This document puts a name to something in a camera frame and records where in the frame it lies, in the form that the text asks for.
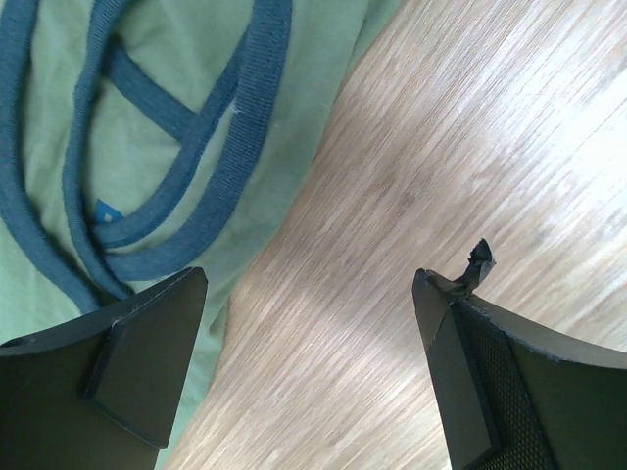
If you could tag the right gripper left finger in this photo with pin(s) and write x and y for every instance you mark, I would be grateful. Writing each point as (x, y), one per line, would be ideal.
(101, 391)

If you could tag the green motorcycle tank top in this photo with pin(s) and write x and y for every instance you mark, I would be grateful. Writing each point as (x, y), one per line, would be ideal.
(143, 138)

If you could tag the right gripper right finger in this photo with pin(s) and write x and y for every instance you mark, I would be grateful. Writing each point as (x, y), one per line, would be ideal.
(512, 393)

